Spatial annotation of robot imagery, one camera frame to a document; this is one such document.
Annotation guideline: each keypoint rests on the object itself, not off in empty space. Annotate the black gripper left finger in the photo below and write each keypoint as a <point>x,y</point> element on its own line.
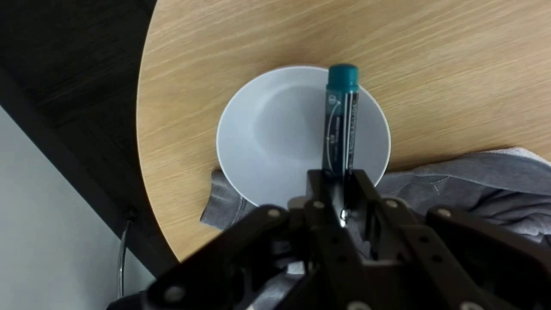
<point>277,259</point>

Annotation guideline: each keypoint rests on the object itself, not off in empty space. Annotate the green marker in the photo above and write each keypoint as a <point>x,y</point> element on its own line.
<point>342,115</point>

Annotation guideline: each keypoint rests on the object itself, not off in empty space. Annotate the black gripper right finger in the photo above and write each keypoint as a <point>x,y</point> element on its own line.
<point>437,259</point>

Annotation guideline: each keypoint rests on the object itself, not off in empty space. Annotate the grey cloth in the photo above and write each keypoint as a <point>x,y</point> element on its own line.
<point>488,182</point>

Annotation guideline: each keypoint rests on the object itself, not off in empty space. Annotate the white round plate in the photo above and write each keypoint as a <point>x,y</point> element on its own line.
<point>270,139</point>

